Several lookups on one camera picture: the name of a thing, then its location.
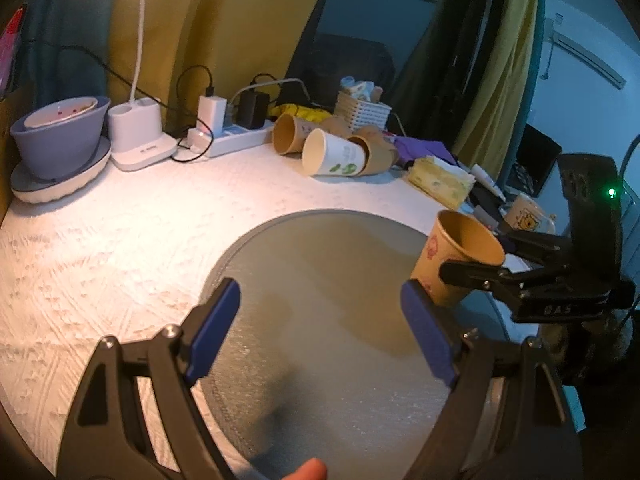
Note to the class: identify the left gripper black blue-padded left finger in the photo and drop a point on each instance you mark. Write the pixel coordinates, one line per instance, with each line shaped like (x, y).
(105, 435)

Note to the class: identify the black power adapter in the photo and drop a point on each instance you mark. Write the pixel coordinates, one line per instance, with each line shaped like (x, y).
(252, 109)

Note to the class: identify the white usb charger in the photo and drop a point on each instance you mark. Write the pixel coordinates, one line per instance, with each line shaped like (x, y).
(212, 112)

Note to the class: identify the round grey mat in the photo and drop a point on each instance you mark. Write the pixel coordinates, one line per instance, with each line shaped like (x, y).
(319, 361)

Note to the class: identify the purple bowl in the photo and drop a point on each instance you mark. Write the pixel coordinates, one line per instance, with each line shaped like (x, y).
(55, 152)

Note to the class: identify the white desk lamp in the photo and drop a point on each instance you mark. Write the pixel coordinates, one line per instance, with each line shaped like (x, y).
(135, 127)

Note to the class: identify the white round plate base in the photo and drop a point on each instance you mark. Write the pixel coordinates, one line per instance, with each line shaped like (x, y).
(31, 190)

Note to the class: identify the yellow curtain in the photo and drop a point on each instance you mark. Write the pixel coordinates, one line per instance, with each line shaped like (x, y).
(487, 130)

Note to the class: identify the yellow tissue pack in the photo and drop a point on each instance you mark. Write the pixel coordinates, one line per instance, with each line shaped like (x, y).
(448, 184)

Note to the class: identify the white woven basket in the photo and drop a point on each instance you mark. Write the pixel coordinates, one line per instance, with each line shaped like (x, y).
(359, 113)

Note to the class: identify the purple cloth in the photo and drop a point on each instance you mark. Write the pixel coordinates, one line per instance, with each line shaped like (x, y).
(411, 149)

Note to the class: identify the pink inner bowl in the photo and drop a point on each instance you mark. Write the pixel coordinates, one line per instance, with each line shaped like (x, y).
(60, 111)

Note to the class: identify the yellow rubber glove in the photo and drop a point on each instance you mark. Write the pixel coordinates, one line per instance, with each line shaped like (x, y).
(310, 114)

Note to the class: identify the white air conditioner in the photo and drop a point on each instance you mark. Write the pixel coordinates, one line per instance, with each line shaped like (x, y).
(590, 59)

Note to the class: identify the white green-print paper cup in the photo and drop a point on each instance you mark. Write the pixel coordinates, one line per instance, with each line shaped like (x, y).
(327, 155)

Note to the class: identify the white power strip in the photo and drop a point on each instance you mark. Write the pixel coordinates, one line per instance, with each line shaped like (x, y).
(232, 139)

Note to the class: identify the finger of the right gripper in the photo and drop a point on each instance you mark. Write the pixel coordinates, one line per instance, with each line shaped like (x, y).
(534, 246)
(500, 281)

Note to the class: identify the brown paper cup lying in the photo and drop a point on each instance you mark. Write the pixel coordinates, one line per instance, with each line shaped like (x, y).
(290, 133)

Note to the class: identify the white textured tablecloth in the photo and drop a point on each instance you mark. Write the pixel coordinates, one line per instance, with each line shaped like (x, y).
(130, 253)

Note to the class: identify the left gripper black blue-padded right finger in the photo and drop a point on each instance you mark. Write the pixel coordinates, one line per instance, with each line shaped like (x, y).
(506, 416)

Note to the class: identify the cartoon ceramic mug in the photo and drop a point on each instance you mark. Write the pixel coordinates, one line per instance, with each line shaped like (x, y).
(525, 214)

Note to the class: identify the floral brown paper cup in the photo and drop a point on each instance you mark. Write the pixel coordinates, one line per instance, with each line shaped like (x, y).
(457, 237)

